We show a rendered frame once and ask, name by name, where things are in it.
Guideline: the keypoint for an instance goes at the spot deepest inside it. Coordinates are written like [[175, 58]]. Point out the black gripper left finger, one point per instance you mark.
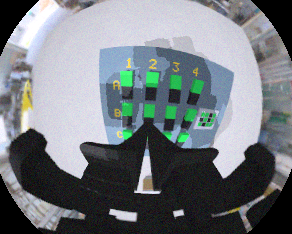
[[128, 155]]

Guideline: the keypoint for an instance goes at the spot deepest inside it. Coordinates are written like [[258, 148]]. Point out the blue-grey switch panel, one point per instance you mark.
[[184, 95]]

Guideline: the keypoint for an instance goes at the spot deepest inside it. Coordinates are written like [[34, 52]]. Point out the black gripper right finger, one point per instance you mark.
[[165, 155]]

